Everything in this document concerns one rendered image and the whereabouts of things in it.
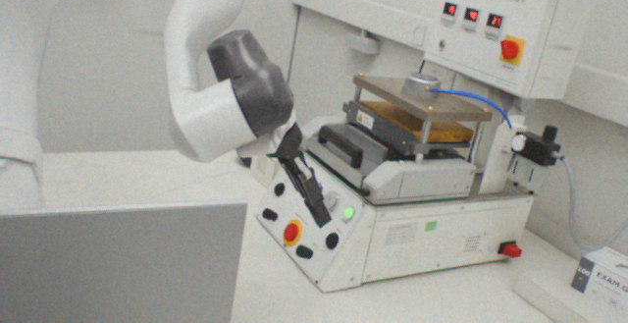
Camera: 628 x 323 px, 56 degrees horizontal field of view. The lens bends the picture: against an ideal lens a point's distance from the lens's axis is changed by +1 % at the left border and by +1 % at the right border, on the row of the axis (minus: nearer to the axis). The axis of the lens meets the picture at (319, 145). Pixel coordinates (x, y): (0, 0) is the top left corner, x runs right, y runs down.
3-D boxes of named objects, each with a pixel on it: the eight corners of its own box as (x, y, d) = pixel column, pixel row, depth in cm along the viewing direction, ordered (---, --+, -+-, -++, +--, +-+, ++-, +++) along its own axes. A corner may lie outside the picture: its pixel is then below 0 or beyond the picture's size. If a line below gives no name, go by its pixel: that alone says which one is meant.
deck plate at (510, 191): (439, 142, 162) (439, 138, 162) (537, 196, 135) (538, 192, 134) (292, 145, 138) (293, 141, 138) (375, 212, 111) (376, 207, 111)
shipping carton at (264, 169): (306, 170, 172) (311, 141, 169) (328, 188, 162) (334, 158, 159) (247, 173, 163) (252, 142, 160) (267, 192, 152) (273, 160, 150)
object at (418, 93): (425, 113, 150) (437, 64, 146) (516, 159, 126) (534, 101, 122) (345, 112, 138) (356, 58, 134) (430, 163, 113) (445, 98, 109)
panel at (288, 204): (256, 216, 138) (296, 148, 136) (318, 287, 114) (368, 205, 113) (249, 213, 137) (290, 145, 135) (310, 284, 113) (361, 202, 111)
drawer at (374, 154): (407, 148, 148) (414, 120, 146) (467, 185, 131) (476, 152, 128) (306, 151, 133) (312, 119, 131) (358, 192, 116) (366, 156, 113)
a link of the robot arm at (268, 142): (272, 80, 101) (285, 106, 104) (211, 121, 98) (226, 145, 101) (306, 103, 91) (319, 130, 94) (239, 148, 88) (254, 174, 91)
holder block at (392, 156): (407, 135, 145) (409, 126, 145) (462, 168, 130) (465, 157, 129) (352, 136, 137) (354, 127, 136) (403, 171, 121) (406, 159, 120)
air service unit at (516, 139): (501, 174, 129) (521, 110, 125) (555, 203, 118) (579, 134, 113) (485, 175, 127) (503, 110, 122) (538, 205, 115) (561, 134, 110)
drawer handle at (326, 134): (324, 141, 130) (327, 124, 129) (360, 168, 118) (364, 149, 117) (316, 141, 129) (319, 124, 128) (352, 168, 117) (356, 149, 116)
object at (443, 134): (412, 117, 144) (421, 80, 141) (475, 150, 127) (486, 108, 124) (354, 117, 135) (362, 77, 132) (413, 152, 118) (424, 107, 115)
